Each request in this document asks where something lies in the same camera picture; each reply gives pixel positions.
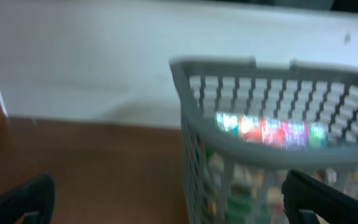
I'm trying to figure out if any dark grey plastic basket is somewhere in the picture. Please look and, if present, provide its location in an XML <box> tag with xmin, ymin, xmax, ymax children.
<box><xmin>169</xmin><ymin>57</ymin><xmax>358</xmax><ymax>223</ymax></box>

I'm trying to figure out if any white blue tissue pack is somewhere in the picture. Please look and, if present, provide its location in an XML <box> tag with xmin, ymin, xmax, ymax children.
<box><xmin>214</xmin><ymin>113</ymin><xmax>328</xmax><ymax>150</ymax></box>

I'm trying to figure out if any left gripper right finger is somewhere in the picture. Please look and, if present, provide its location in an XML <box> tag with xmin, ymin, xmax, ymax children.
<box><xmin>282</xmin><ymin>169</ymin><xmax>358</xmax><ymax>224</ymax></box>

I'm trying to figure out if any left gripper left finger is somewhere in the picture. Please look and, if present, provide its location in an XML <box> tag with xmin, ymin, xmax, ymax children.
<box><xmin>0</xmin><ymin>174</ymin><xmax>55</xmax><ymax>224</ymax></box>

